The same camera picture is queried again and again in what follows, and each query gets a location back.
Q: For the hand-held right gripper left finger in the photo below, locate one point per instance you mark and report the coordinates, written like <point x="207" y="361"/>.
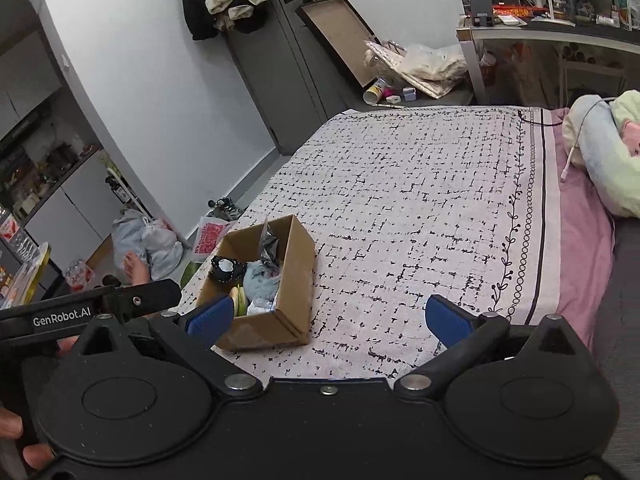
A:
<point x="210" y="317"/>

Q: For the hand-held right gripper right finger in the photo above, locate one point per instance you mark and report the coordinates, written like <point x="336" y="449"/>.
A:
<point x="447" y="322"/>

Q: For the hamburger plush toy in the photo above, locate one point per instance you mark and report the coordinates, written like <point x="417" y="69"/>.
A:
<point x="241" y="301"/>

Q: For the black stitched plush toy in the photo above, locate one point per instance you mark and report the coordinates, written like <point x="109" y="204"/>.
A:
<point x="223" y="266"/>

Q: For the brown cardboard box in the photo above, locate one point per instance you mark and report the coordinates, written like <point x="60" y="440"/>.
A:
<point x="295" y="285"/>

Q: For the clear plastic bag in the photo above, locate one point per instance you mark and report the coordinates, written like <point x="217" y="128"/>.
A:
<point x="270" y="247"/>

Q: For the person's left hand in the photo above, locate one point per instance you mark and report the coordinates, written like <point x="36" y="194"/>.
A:
<point x="35" y="455"/>

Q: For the light blue fluffy toy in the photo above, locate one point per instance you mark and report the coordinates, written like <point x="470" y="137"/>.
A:
<point x="262" y="280"/>

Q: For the person's foot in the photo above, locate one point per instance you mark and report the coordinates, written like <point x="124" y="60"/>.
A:
<point x="134" y="267"/>

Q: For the pink white plastic bag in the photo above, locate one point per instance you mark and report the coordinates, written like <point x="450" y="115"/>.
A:
<point x="210" y="237"/>

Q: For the light blue plastic bags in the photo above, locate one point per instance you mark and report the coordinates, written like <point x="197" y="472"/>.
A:
<point x="147" y="245"/>

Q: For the white black printed blanket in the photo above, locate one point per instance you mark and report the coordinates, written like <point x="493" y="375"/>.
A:
<point x="410" y="200"/>

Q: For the grey storage cabinet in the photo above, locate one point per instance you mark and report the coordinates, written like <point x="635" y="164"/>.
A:
<point x="45" y="160"/>

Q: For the pink bed sheet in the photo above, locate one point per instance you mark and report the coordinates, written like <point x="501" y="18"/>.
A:
<point x="580" y="240"/>

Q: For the grey mattress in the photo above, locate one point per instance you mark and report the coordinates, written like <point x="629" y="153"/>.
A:
<point x="622" y="300"/>

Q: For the pastel comforter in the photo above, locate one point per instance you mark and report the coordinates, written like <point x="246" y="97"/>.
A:
<point x="605" y="160"/>

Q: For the white charger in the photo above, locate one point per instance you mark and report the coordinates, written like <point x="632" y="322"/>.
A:
<point x="393" y="98"/>

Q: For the small lilac box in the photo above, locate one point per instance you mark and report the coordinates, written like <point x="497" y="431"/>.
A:
<point x="409" y="94"/>

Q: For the cream tote bag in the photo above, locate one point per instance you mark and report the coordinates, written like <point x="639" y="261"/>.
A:
<point x="425" y="67"/>

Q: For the grey door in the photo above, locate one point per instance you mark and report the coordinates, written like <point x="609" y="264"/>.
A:
<point x="280" y="70"/>

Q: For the white desk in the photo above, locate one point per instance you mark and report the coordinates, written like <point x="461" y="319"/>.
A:
<point x="550" y="40"/>

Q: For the brown framed board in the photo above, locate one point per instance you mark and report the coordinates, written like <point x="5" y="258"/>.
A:
<point x="345" y="35"/>

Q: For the black desk stand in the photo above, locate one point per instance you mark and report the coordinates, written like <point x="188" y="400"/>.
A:
<point x="482" y="10"/>

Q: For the red packet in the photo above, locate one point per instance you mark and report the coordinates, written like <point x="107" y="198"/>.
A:
<point x="511" y="10"/>

